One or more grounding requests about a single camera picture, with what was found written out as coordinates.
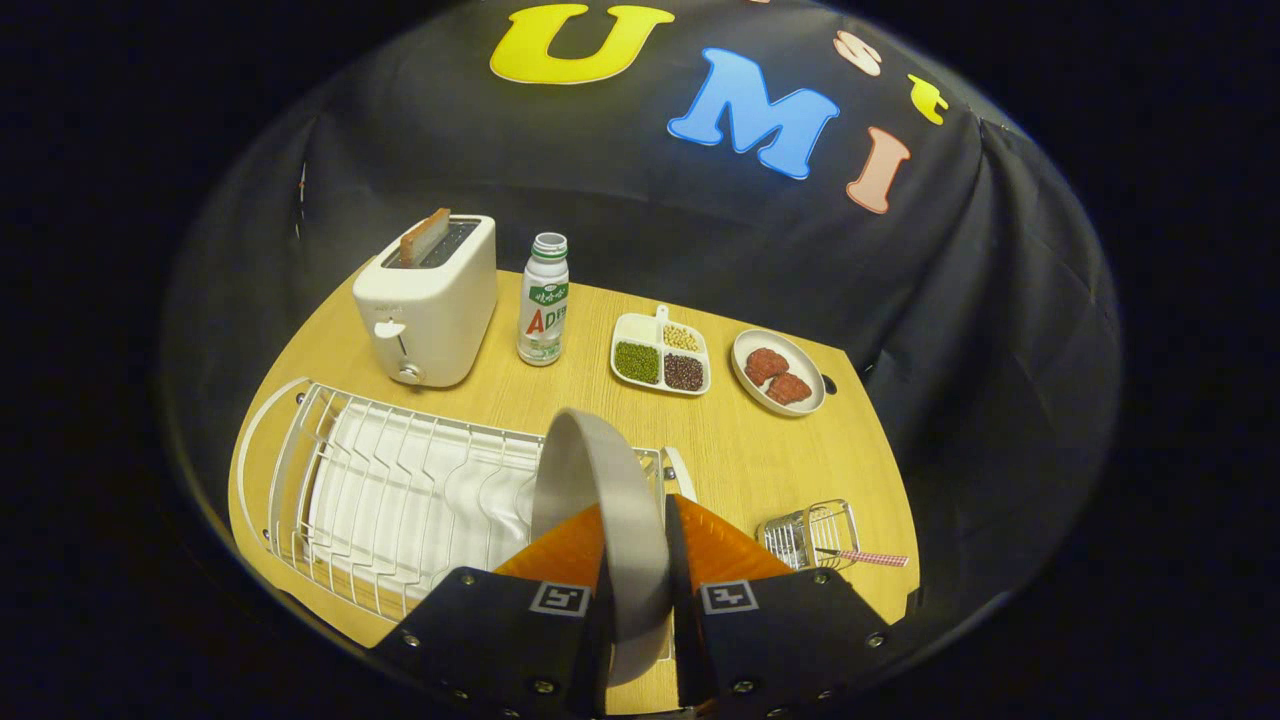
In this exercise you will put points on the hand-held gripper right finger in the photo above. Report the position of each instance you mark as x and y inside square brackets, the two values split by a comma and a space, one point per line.
[688, 640]

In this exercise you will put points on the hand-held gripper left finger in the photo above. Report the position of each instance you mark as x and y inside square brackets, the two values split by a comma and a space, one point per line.
[480, 640]

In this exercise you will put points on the beige round plate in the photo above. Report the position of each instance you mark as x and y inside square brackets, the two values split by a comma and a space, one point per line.
[620, 520]

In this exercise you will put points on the white divided dish with beans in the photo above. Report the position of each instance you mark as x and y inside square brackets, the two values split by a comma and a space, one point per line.
[640, 360]

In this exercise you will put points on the beige plate with meat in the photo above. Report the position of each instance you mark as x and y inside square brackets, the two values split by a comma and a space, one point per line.
[810, 365]

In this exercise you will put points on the white drip tray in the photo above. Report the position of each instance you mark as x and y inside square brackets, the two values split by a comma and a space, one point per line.
[400, 500]

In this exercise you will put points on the red meat piece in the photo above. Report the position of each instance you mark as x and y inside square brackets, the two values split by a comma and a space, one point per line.
[790, 389]
[765, 365]

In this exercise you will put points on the white toaster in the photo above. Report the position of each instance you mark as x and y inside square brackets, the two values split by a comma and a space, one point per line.
[430, 310]

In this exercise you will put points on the white drink bottle green label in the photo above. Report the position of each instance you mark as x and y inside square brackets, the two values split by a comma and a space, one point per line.
[543, 310]

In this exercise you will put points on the brown toast slice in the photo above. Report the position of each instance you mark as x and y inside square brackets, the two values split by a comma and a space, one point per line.
[424, 238]

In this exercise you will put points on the black backdrop cloth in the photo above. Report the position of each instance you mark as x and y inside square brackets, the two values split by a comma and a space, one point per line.
[500, 130]

